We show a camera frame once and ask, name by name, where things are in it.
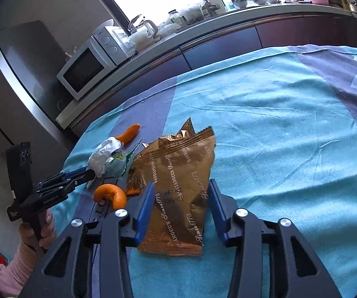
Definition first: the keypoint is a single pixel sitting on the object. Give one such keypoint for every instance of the white soap bottle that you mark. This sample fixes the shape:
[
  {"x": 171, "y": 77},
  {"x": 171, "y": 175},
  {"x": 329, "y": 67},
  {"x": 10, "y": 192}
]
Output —
[{"x": 214, "y": 0}]

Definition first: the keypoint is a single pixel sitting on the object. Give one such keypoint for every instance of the long orange peel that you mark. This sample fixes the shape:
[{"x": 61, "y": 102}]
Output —
[{"x": 128, "y": 133}]

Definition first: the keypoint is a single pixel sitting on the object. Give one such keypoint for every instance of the clear bag of brown food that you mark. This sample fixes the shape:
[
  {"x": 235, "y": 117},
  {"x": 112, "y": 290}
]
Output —
[{"x": 193, "y": 12}]

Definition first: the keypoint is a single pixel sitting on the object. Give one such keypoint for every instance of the glass jar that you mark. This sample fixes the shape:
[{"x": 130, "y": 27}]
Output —
[{"x": 174, "y": 17}]

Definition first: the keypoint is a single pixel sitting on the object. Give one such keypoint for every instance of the small blue bowl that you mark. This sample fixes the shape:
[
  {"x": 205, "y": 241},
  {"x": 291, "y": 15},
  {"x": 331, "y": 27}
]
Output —
[{"x": 241, "y": 3}]

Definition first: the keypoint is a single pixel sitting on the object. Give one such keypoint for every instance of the glass kettle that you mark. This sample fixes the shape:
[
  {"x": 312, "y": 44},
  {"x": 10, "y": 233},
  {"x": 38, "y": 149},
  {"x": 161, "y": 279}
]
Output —
[{"x": 141, "y": 24}]

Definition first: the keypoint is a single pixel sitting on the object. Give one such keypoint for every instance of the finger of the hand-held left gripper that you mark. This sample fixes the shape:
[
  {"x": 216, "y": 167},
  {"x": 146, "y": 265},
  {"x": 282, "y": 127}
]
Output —
[
  {"x": 76, "y": 182},
  {"x": 66, "y": 174}
]

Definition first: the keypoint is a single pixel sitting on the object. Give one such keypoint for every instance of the small white ornament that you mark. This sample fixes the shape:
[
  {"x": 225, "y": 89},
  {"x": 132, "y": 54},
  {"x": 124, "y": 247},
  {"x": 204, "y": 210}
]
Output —
[{"x": 70, "y": 52}]

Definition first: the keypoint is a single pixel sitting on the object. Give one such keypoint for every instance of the white plastic bag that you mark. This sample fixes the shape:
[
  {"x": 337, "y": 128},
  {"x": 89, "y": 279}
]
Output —
[{"x": 169, "y": 28}]

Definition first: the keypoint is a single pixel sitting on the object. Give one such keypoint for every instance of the patterned shallow bowl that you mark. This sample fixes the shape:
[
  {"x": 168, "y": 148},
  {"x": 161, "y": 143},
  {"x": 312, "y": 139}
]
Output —
[{"x": 264, "y": 0}]

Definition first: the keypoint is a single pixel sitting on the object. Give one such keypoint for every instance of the curled orange peel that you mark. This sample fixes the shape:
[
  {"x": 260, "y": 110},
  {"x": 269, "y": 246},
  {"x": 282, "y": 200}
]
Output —
[{"x": 116, "y": 195}]

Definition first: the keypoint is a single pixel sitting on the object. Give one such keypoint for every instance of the person's left hand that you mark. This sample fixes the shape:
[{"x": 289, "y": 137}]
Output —
[{"x": 49, "y": 229}]

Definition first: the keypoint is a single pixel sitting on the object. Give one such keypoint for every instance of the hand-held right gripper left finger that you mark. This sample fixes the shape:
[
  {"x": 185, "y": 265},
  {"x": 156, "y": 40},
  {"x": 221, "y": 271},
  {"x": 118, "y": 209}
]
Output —
[{"x": 144, "y": 211}]

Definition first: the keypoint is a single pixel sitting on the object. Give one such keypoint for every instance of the large gold snack bag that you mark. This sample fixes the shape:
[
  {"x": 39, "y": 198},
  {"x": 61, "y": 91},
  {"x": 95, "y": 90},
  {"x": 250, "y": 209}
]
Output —
[{"x": 178, "y": 173}]

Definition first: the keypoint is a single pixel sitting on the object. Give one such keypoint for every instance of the stacked clear plastic containers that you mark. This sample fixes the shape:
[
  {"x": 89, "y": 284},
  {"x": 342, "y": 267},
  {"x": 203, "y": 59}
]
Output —
[{"x": 142, "y": 40}]

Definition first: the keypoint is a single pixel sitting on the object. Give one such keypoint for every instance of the person's left forearm pink sleeve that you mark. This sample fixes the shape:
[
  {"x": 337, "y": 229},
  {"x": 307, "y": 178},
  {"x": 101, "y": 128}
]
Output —
[{"x": 17, "y": 267}]

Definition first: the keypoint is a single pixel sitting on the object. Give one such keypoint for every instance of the brown kitchen counter cabinet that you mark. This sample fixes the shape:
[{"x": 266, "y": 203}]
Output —
[{"x": 228, "y": 43}]

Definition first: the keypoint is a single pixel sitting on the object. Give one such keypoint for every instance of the white green-print plastic wrapper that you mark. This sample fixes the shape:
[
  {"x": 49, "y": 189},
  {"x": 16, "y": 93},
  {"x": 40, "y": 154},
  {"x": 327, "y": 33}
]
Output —
[{"x": 104, "y": 155}]

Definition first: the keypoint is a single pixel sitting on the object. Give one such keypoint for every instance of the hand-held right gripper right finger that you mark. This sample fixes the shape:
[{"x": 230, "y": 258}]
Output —
[{"x": 217, "y": 214}]

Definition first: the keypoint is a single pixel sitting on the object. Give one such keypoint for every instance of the teal and grey printed blanket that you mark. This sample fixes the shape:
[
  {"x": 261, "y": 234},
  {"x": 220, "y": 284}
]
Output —
[{"x": 274, "y": 130}]

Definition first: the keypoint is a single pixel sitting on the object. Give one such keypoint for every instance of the white microwave oven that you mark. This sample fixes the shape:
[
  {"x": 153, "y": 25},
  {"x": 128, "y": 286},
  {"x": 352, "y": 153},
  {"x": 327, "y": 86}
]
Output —
[{"x": 85, "y": 65}]

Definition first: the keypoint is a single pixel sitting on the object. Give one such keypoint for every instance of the grey refrigerator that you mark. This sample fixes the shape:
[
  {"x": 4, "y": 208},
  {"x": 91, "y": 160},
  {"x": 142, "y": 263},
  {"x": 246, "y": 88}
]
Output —
[{"x": 23, "y": 77}]

